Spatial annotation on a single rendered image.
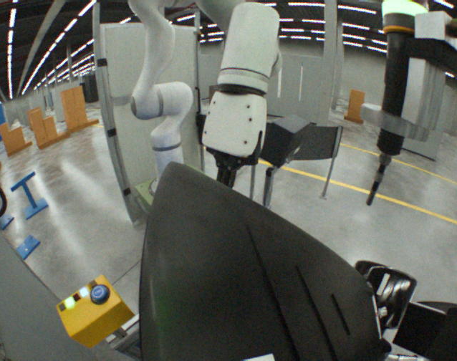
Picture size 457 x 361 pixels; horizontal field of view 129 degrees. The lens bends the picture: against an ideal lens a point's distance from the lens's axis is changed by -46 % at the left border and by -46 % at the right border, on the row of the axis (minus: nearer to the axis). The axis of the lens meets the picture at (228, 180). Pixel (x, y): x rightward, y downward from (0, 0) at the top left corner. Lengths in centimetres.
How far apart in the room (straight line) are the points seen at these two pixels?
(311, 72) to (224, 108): 599
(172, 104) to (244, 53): 45
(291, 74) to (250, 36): 608
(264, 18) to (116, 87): 165
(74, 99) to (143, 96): 754
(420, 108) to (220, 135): 28
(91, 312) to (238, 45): 58
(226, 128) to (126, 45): 172
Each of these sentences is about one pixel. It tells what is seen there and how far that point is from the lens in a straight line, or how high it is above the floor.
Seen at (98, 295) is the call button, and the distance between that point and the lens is 50.
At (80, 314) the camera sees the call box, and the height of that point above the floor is 107.
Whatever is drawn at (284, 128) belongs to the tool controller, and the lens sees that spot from 86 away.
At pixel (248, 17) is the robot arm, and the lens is 35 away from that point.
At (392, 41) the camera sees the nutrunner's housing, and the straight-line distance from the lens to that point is 20.
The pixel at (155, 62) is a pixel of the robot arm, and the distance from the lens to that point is 69.
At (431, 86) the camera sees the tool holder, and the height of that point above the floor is 148.
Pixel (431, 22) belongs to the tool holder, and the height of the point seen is 153.
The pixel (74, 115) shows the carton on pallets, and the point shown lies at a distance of 821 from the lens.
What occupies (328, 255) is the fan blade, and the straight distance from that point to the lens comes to 16.
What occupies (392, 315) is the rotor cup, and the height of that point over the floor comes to 123.
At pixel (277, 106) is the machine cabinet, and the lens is 661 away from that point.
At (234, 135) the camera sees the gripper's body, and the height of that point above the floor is 137.
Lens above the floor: 147
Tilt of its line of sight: 31 degrees down
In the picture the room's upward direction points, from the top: straight up
